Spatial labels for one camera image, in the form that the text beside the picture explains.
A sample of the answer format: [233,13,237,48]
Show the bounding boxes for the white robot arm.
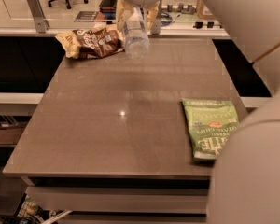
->
[202,0,280,224]

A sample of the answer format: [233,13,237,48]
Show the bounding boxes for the brown chip bag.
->
[55,24,124,60]

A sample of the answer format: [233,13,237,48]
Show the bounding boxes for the blue plastic water bottle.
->
[123,7,149,59]

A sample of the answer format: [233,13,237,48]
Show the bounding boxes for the orange and blue cart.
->
[99,0,117,20]

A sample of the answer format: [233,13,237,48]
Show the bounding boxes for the green jalapeno chip bag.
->
[182,98,239,161]

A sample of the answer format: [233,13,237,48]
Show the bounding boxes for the left metal glass bracket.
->
[26,0,49,33]

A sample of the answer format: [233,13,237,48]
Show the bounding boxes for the cardboard box with label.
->
[196,0,214,20]

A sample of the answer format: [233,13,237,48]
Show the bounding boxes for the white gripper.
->
[116,0,160,31]

